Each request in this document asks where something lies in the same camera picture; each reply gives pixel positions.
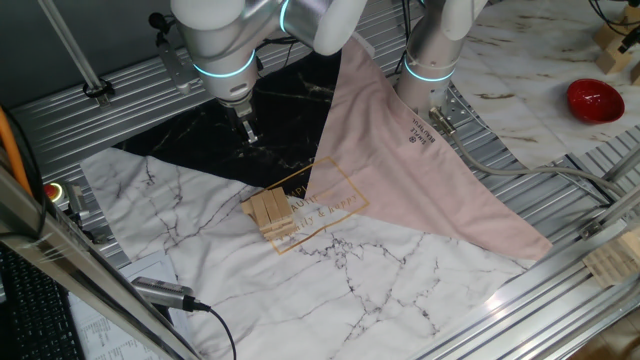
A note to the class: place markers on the grey metal box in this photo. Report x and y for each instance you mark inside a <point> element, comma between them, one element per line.
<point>75,200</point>

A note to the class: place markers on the white gold-veined marble sheet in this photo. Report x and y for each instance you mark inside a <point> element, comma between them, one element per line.
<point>525,75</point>

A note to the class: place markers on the aluminium corner strut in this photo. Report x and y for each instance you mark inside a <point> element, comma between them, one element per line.
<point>615,215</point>

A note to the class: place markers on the silver box camera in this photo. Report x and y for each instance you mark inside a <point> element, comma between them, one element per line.
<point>160,292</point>

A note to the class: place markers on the red bowl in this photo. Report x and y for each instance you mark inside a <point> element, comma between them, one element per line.
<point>595,102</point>

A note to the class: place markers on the aluminium frame bar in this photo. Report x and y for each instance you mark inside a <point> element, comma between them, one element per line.
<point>75,270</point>

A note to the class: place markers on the light wooden printed board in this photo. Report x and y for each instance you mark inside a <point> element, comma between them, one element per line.
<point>610,262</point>

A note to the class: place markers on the pink black marble tablecloth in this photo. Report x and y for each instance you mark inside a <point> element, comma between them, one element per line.
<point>350,300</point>

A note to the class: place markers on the printed paper stack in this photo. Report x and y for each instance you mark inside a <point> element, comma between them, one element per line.
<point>100,335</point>

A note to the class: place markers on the grey metal pole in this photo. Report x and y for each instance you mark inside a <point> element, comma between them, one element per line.
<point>71,47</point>

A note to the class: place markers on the red emergency stop button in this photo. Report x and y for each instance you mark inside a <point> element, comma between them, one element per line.
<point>54,192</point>

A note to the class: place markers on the black foam microphone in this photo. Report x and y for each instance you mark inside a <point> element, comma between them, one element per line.
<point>159,21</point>

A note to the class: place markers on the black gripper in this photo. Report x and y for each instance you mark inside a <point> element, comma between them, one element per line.
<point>239,114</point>

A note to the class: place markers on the neighbouring robot black gripper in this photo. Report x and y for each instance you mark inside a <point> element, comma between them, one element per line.
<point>629,41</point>

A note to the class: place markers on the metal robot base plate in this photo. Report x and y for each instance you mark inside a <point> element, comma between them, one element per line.
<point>457,107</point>

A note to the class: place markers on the stacked wooden jenga blocks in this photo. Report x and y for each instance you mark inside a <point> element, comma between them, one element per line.
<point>280,230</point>

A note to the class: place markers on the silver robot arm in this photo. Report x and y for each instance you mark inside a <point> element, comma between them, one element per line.
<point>225,40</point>

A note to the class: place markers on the black keyboard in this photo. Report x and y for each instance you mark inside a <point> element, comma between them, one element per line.
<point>35,320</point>

